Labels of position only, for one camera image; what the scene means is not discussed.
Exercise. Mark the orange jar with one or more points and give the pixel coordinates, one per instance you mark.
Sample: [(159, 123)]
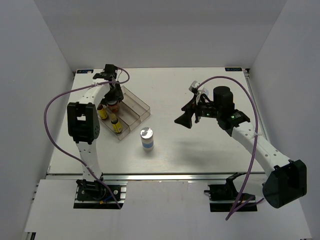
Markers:
[(113, 106), (204, 91)]

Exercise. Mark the yellow bottle gold cap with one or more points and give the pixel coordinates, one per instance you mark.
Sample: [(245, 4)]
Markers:
[(117, 127)]

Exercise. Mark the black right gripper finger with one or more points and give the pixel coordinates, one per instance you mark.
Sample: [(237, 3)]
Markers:
[(191, 106), (185, 119)]

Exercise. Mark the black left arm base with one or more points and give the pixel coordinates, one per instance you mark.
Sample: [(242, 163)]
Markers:
[(93, 195)]

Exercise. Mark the aluminium table rail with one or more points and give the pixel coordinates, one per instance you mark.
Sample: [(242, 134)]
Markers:
[(151, 177)]

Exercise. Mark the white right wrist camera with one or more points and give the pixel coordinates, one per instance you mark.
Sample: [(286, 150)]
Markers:
[(194, 87)]

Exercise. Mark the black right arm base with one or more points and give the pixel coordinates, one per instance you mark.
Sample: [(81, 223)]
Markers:
[(222, 196)]

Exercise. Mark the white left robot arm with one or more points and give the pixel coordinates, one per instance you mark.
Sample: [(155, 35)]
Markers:
[(83, 118)]

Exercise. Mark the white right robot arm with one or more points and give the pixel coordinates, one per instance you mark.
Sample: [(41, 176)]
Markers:
[(284, 180)]

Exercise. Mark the blue label sticker right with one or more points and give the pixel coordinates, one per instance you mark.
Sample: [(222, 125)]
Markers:
[(233, 69)]

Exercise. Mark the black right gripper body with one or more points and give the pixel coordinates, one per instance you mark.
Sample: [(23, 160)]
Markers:
[(208, 110)]

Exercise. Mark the blue label sticker left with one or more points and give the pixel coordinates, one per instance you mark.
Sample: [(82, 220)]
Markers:
[(84, 71)]

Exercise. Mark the blue label sticker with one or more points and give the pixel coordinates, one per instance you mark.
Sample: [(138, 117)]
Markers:
[(233, 69), (84, 71)]

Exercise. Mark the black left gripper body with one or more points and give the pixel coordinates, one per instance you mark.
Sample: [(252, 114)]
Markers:
[(115, 93)]

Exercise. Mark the clear plastic organizer tray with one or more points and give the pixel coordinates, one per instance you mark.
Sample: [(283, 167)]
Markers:
[(131, 113)]

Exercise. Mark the blue white shaker front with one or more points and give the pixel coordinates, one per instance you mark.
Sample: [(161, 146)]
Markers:
[(147, 138)]

